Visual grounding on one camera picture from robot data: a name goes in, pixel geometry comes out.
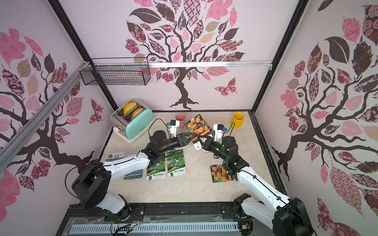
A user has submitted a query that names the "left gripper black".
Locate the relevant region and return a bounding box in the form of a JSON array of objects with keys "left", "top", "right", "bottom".
[{"left": 157, "top": 132, "right": 195, "bottom": 154}]

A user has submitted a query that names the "marigold seed packet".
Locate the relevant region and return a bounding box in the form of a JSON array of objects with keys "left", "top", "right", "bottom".
[
  {"left": 210, "top": 165, "right": 234, "bottom": 183},
  {"left": 185, "top": 114, "right": 214, "bottom": 136}
]

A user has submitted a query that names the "green gourd packet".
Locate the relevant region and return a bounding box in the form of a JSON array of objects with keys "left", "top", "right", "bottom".
[
  {"left": 166, "top": 149, "right": 187, "bottom": 177},
  {"left": 146, "top": 159, "right": 166, "bottom": 181}
]

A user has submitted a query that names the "green gourd packet front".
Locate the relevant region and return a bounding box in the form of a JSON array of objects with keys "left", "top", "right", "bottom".
[{"left": 146, "top": 159, "right": 166, "bottom": 181}]

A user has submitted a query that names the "lavender seed packet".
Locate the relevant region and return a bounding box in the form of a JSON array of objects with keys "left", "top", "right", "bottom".
[
  {"left": 124, "top": 169, "right": 144, "bottom": 180},
  {"left": 106, "top": 152, "right": 125, "bottom": 162}
]

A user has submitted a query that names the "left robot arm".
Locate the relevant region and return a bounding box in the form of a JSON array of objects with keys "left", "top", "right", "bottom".
[{"left": 71, "top": 130, "right": 196, "bottom": 221}]

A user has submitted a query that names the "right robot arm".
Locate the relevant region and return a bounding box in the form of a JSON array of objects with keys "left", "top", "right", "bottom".
[{"left": 198, "top": 135, "right": 316, "bottom": 236}]

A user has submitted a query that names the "pink cup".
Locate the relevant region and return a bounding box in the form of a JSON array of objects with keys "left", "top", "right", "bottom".
[{"left": 175, "top": 113, "right": 186, "bottom": 125}]

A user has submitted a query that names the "yellow mug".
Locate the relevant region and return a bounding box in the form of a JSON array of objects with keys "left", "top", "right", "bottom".
[{"left": 231, "top": 112, "right": 245, "bottom": 128}]

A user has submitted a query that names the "mint green toaster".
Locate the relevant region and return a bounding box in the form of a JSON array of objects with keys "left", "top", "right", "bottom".
[{"left": 110, "top": 99, "right": 155, "bottom": 143}]

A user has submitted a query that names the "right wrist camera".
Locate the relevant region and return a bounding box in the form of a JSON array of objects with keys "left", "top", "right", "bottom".
[{"left": 213, "top": 124, "right": 227, "bottom": 142}]

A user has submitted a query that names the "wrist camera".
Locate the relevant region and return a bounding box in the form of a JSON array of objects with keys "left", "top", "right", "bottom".
[
  {"left": 167, "top": 120, "right": 180, "bottom": 138},
  {"left": 213, "top": 124, "right": 227, "bottom": 142}
]

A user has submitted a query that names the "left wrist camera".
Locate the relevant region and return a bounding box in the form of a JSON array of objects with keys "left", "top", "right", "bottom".
[{"left": 167, "top": 120, "right": 180, "bottom": 138}]

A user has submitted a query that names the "aluminium rail rear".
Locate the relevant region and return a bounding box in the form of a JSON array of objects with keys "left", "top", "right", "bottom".
[{"left": 94, "top": 61, "right": 273, "bottom": 68}]

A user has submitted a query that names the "aluminium rail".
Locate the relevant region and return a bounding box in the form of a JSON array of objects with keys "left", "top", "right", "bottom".
[
  {"left": 1, "top": 62, "right": 89, "bottom": 171},
  {"left": 94, "top": 61, "right": 273, "bottom": 68}
]

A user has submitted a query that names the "black wire basket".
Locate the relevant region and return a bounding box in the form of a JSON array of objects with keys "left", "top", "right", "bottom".
[{"left": 80, "top": 56, "right": 152, "bottom": 86}]

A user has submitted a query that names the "white slotted cable duct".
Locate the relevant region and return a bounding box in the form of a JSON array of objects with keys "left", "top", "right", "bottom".
[{"left": 68, "top": 222, "right": 239, "bottom": 235}]

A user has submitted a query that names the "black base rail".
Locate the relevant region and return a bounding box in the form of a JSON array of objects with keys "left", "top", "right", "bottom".
[{"left": 61, "top": 201, "right": 257, "bottom": 227}]

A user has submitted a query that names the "aluminium rail left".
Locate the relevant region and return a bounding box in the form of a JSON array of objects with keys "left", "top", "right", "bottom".
[{"left": 1, "top": 62, "right": 89, "bottom": 171}]

